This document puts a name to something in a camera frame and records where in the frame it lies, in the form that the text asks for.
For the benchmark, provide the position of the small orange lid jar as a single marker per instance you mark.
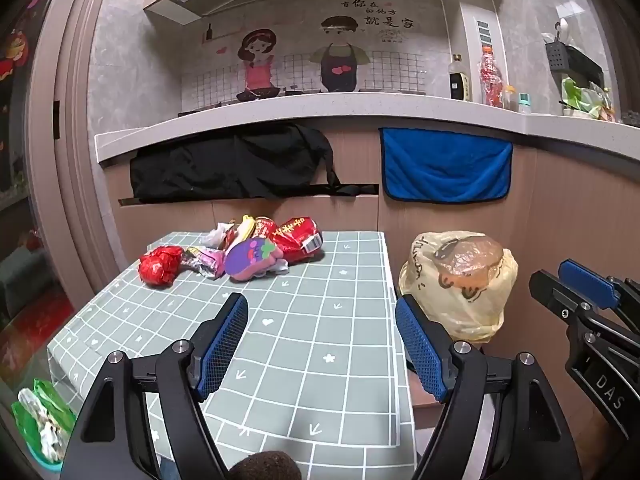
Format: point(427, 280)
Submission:
point(510, 99)

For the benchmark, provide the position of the bag of green vegetables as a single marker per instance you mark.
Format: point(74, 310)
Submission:
point(582, 97)

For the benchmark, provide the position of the dark sauce bottle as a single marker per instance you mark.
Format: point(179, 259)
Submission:
point(460, 82)

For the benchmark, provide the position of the blue towel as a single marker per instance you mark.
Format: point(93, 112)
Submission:
point(445, 167)

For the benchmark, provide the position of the large red snack packet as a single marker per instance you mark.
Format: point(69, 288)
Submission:
point(295, 237)

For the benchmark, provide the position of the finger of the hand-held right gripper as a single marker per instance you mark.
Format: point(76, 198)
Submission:
point(587, 282)
point(552, 292)

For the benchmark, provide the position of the brown door frame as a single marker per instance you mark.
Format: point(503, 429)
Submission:
point(75, 135)

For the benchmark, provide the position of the yellow snack packet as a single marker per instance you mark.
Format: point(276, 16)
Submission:
point(245, 227)

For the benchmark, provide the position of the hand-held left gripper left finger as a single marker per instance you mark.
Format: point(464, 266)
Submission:
point(225, 340)

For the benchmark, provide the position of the yellow plastic bag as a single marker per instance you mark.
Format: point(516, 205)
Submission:
point(460, 285)

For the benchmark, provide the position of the green plastic bag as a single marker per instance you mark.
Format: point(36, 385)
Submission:
point(42, 410)

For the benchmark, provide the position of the purple strawberry snack packet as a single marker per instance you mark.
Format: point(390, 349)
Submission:
point(247, 259)

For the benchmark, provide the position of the black dish rack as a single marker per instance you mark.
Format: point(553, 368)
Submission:
point(575, 60)

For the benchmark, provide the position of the red label plastic bottle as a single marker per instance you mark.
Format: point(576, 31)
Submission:
point(491, 77)

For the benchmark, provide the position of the brown kitchen counter cabinet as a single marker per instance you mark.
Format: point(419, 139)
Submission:
point(300, 110)

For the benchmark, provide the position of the white paper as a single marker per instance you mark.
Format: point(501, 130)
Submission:
point(215, 236)

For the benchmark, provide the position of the red crumpled foil wrapper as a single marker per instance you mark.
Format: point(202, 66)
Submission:
point(161, 265)

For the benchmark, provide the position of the white wall appliance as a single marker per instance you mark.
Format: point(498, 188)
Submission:
point(472, 30)

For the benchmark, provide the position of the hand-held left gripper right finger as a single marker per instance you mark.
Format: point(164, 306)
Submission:
point(420, 345)

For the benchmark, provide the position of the black fabric bag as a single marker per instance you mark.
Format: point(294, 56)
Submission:
point(225, 165)

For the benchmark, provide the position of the red paper window decoration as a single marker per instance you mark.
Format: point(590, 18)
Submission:
point(11, 55)

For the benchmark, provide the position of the cartoon couple wall sticker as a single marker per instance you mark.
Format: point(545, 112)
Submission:
point(300, 55)

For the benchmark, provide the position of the small teal cap bottle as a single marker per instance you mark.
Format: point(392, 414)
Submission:
point(523, 105)

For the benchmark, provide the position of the dark brown fuzzy object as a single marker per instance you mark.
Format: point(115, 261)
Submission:
point(265, 467)

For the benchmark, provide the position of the green checkered tablecloth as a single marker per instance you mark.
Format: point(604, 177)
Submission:
point(310, 320)

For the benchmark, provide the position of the pink silver wrapper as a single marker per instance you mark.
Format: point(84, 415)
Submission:
point(207, 261)

